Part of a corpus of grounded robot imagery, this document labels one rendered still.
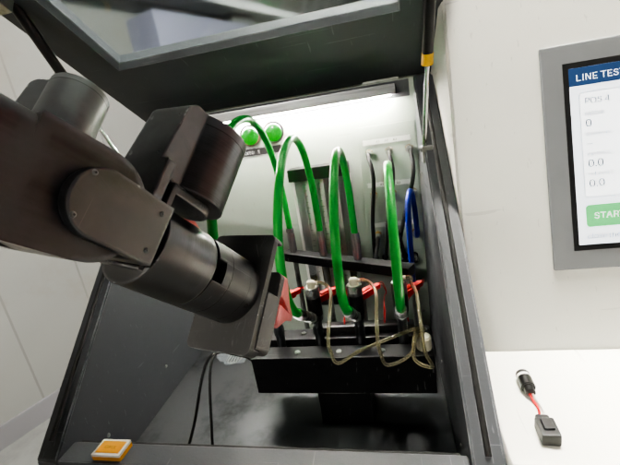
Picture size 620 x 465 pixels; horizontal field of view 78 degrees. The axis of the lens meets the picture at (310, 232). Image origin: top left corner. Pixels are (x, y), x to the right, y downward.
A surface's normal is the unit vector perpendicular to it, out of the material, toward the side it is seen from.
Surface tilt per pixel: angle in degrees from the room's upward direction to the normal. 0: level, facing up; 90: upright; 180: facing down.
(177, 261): 100
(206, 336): 46
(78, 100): 71
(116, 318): 90
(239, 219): 90
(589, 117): 76
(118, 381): 90
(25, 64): 90
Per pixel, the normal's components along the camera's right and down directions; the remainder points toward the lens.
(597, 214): -0.21, 0.08
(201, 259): 0.88, 0.01
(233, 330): -0.43, -0.42
